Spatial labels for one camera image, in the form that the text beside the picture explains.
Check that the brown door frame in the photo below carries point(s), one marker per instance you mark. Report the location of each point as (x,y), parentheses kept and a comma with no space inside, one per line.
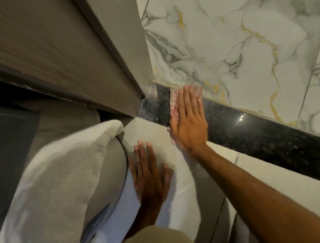
(122,37)

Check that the grey ribbed trouser leg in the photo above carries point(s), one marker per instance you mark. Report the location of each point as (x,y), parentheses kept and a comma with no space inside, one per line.
(110,180)

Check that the person's right hand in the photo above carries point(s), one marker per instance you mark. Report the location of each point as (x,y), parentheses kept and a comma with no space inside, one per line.
(190,127)

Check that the person's left hand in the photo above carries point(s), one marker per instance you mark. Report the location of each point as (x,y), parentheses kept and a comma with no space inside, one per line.
(150,182)

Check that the person's left middle finger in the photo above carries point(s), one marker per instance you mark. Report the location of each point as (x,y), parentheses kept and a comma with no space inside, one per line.
(142,156)

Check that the white towel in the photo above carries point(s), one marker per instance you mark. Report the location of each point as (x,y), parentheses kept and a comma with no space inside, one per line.
(55,180)

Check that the person's right little finger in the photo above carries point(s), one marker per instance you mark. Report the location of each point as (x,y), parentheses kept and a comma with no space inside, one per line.
(200,107)

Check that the black granite threshold strip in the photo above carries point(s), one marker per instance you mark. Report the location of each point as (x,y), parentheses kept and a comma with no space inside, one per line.
(250,137)

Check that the person's left little finger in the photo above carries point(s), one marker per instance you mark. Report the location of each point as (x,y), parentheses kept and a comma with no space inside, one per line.
(131,166)

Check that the person's left forearm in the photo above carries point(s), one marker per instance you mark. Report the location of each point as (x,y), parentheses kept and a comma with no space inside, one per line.
(145,220)

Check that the person's right thumb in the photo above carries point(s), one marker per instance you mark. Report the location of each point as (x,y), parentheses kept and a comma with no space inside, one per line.
(173,127)

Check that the pink white cleaning cloth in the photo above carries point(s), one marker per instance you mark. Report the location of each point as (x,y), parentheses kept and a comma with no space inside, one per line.
(174,105)

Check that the person's right middle finger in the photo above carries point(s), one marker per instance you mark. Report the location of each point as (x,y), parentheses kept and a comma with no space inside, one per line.
(188,101)

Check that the beige garment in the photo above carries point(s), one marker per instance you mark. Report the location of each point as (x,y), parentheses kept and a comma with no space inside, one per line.
(155,235)

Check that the person's right forearm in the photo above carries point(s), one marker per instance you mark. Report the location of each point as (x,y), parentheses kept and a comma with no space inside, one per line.
(250,195)

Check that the person's left thumb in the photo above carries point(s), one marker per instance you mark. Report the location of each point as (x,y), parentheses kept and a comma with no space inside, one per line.
(168,175)

